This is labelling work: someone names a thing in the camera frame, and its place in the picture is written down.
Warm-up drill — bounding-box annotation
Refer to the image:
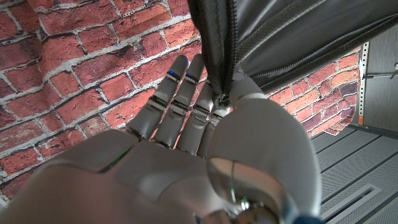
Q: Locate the black backpack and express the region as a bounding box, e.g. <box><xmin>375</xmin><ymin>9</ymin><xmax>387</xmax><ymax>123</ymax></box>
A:
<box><xmin>186</xmin><ymin>0</ymin><xmax>398</xmax><ymax>108</ymax></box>

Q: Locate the black wall bar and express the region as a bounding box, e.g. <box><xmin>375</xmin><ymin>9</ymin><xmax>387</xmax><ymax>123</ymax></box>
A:
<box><xmin>362</xmin><ymin>62</ymin><xmax>398</xmax><ymax>80</ymax></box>

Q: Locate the white perforated metal rail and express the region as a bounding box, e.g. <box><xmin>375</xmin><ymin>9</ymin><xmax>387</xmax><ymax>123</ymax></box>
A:
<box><xmin>357</xmin><ymin>42</ymin><xmax>370</xmax><ymax>126</ymax></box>

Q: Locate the brick print backdrop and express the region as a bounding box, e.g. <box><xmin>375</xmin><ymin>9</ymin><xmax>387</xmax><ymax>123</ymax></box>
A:
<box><xmin>0</xmin><ymin>0</ymin><xmax>363</xmax><ymax>203</ymax></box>

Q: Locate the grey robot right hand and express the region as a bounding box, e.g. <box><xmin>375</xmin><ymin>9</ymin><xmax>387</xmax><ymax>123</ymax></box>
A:
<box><xmin>0</xmin><ymin>53</ymin><xmax>323</xmax><ymax>224</ymax></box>

